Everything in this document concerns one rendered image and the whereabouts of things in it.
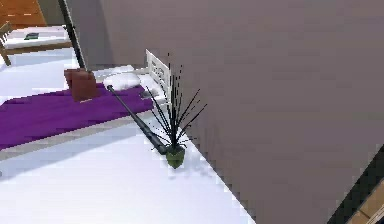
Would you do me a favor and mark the white-topped wooden table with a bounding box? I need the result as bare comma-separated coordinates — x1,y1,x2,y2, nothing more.
2,25,74,57

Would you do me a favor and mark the white pillow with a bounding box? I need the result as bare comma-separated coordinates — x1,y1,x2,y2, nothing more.
137,73,168,102
102,72,142,92

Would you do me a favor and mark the brown box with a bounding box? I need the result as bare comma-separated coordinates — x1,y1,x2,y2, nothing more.
63,67,103,103

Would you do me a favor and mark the bed with purple blanket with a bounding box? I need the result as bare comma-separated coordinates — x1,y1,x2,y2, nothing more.
0,49,173,162

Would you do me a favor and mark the wooden chair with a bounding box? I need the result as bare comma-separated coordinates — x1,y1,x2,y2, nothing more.
0,21,15,67

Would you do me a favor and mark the black baseball bat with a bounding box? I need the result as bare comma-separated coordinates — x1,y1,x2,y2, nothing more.
106,84,168,156

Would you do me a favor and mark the dark house plant green pot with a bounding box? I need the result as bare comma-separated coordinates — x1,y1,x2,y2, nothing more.
144,52,209,170

